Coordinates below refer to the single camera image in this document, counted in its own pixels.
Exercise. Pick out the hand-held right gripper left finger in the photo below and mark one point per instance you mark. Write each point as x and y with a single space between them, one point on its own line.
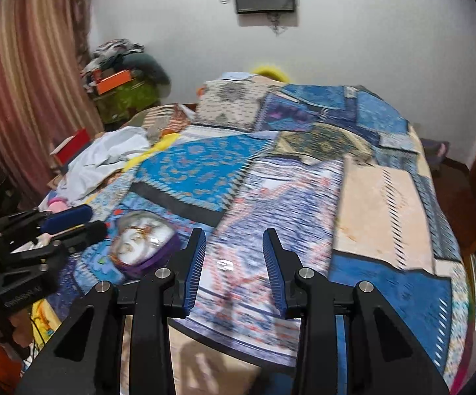
192 273

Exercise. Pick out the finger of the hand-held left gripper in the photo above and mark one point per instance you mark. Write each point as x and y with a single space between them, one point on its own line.
85 232
67 218

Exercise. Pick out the striped orange cloth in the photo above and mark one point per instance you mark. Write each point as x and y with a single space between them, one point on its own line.
166 119

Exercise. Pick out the red box with white lid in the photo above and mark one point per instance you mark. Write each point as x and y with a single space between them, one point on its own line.
73 146

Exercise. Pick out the patchwork printed blanket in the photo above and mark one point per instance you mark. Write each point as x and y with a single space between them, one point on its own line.
303 197

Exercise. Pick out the pile of folded clothes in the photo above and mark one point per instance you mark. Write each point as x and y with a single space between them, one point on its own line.
112 55

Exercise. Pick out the striped brown curtain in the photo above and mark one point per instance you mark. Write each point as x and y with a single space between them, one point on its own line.
28 70

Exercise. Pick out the yellow round object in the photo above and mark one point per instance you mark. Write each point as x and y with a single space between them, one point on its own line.
268 72

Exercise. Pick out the orange box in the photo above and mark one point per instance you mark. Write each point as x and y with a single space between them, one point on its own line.
114 82

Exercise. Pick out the purple heart-shaped tin box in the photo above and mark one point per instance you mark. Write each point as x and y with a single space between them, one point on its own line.
143 247

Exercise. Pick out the white cloth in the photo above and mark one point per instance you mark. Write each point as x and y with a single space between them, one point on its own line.
102 160

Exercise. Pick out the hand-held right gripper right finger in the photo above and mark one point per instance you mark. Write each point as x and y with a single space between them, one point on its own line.
273 273

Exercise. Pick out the dark cloth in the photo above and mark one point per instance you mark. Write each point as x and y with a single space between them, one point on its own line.
435 150

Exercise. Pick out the person's left hand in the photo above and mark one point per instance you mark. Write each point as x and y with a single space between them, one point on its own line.
15 327

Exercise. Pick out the grey jacket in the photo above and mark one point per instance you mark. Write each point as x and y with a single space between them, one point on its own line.
149 68

